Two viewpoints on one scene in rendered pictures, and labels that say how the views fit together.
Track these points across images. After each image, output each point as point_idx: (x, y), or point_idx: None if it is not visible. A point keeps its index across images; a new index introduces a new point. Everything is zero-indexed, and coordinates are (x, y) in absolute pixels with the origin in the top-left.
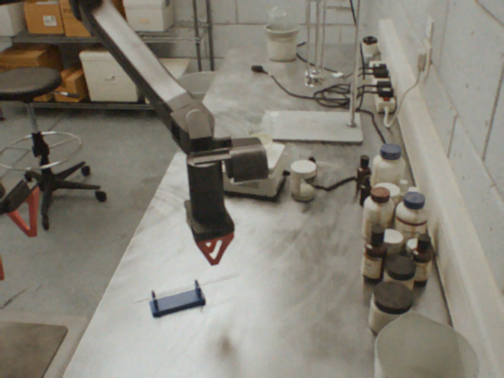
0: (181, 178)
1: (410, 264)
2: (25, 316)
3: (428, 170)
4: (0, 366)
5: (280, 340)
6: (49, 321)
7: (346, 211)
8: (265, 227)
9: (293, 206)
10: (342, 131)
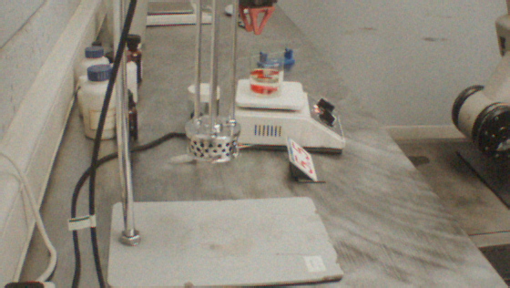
0: (369, 137)
1: (108, 54)
2: (485, 240)
3: (61, 77)
4: (452, 205)
5: None
6: None
7: (150, 117)
8: None
9: None
10: (150, 222)
